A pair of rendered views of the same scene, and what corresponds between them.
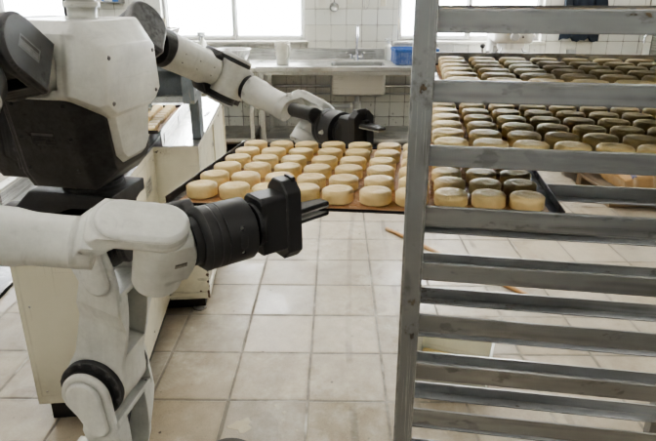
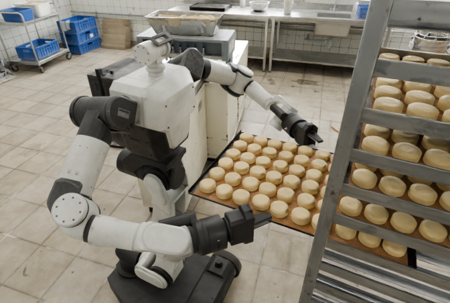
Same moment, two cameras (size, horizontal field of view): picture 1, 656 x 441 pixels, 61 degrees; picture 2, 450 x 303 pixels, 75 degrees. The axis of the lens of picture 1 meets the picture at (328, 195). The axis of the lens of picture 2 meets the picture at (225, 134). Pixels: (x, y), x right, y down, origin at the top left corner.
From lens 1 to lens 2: 39 cm
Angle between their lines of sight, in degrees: 20
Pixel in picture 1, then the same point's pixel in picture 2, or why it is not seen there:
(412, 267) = (313, 267)
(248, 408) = not seen: hidden behind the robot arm
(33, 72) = (125, 126)
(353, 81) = (329, 27)
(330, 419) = (278, 243)
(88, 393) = not seen: hidden behind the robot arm
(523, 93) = (402, 206)
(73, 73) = (147, 116)
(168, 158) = (211, 89)
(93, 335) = (159, 215)
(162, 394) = (198, 210)
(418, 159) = (324, 224)
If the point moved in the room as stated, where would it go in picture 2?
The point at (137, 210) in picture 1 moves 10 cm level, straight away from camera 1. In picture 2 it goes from (164, 232) to (168, 201)
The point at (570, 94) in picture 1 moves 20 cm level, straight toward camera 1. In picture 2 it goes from (436, 215) to (411, 294)
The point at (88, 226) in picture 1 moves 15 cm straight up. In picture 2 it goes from (140, 240) to (128, 192)
